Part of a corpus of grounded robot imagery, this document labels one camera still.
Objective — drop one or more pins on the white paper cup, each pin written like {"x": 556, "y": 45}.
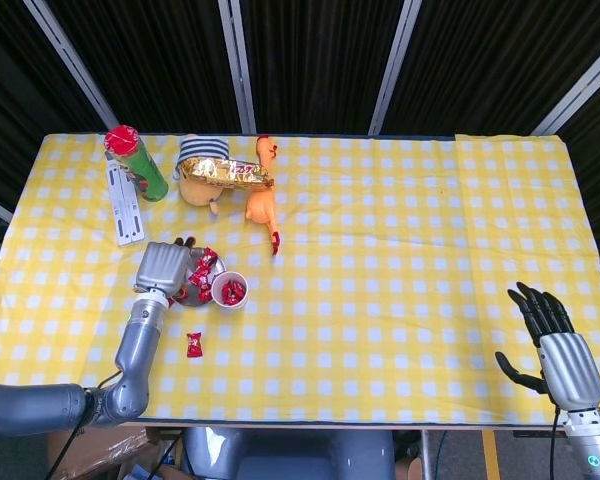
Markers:
{"x": 232, "y": 276}

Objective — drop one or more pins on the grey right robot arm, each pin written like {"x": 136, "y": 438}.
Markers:
{"x": 595, "y": 450}

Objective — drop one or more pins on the grey robot torso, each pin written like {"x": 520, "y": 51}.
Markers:
{"x": 290, "y": 455}

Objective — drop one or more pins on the red candy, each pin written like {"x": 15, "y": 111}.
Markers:
{"x": 234, "y": 299}
{"x": 239, "y": 290}
{"x": 205, "y": 295}
{"x": 194, "y": 345}
{"x": 200, "y": 276}
{"x": 208, "y": 257}
{"x": 226, "y": 294}

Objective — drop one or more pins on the black pleated curtain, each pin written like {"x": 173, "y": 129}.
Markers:
{"x": 320, "y": 60}

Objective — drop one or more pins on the metal table leg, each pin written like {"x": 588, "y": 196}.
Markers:
{"x": 426, "y": 455}

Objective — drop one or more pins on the yellow checked tablecloth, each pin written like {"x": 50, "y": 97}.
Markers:
{"x": 380, "y": 300}

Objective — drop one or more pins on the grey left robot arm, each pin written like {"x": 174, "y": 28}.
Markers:
{"x": 142, "y": 330}

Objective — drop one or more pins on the yellow plush toy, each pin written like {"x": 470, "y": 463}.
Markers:
{"x": 197, "y": 192}

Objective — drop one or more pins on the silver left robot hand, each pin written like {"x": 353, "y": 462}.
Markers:
{"x": 162, "y": 270}

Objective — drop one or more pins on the brown cardboard box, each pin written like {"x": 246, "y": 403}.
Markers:
{"x": 110, "y": 450}

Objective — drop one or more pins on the green Pringles can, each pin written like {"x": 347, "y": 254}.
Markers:
{"x": 142, "y": 172}

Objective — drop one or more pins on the gold biscuit package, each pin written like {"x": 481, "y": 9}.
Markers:
{"x": 220, "y": 172}

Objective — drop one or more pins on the round metal plate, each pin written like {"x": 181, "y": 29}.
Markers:
{"x": 219, "y": 265}

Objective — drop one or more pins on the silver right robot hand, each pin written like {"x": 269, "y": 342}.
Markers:
{"x": 569, "y": 371}

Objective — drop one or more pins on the orange rubber chicken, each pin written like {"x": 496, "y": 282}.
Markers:
{"x": 262, "y": 205}

